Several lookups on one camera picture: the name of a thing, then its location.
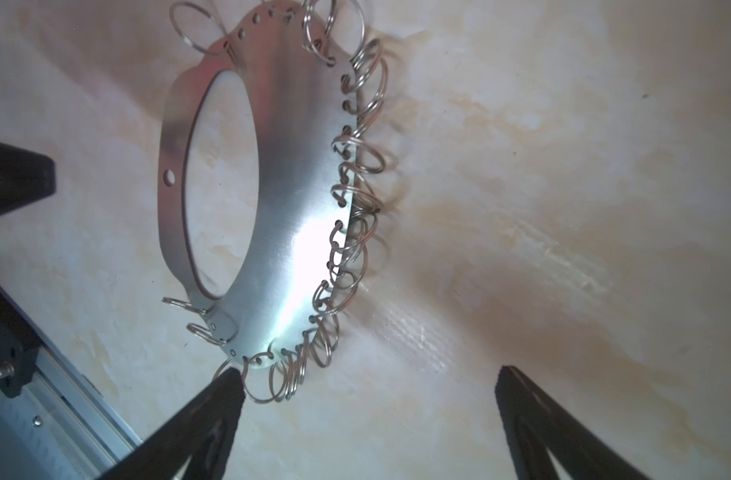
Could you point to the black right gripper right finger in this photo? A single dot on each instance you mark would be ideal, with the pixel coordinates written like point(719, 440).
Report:
point(539, 430)

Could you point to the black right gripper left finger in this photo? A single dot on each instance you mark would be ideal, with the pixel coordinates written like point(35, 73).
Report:
point(197, 440)

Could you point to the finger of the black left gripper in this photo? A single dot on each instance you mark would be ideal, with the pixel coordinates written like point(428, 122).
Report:
point(25, 177)

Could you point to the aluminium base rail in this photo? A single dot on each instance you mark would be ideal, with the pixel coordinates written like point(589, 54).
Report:
point(54, 424)

